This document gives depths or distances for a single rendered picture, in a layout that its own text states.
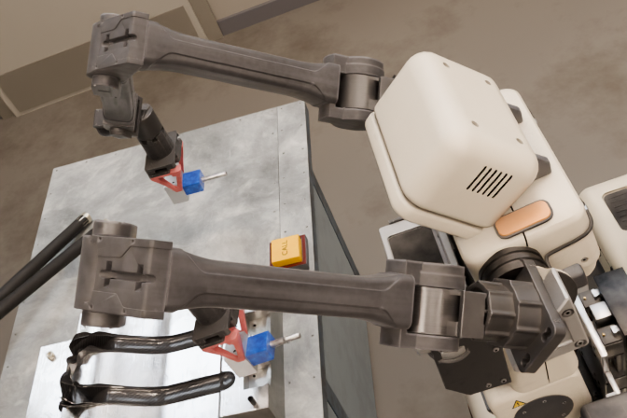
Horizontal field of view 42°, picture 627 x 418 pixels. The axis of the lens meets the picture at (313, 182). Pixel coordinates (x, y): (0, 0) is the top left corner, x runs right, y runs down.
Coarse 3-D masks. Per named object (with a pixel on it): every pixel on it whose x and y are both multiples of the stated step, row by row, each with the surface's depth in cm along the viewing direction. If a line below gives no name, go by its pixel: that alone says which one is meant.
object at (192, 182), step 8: (168, 176) 176; (184, 176) 176; (192, 176) 175; (200, 176) 175; (208, 176) 175; (216, 176) 175; (176, 184) 173; (184, 184) 174; (192, 184) 174; (200, 184) 174; (168, 192) 175; (176, 192) 175; (184, 192) 175; (192, 192) 175; (176, 200) 176; (184, 200) 176
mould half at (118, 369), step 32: (128, 320) 157; (160, 320) 158; (192, 320) 156; (64, 352) 164; (192, 352) 151; (128, 384) 148; (160, 384) 148; (32, 416) 156; (64, 416) 144; (96, 416) 142; (128, 416) 143; (160, 416) 144; (192, 416) 142; (224, 416) 139; (256, 416) 140
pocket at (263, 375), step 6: (258, 366) 146; (264, 366) 146; (270, 366) 145; (258, 372) 146; (264, 372) 146; (270, 372) 144; (246, 378) 145; (252, 378) 146; (258, 378) 145; (264, 378) 145; (270, 378) 143; (246, 384) 144; (252, 384) 145; (258, 384) 144; (264, 384) 144; (270, 384) 142
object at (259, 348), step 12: (240, 336) 139; (252, 336) 139; (264, 336) 138; (288, 336) 136; (300, 336) 136; (228, 348) 138; (252, 348) 137; (264, 348) 135; (228, 360) 137; (252, 360) 137; (264, 360) 137; (240, 372) 138; (252, 372) 138
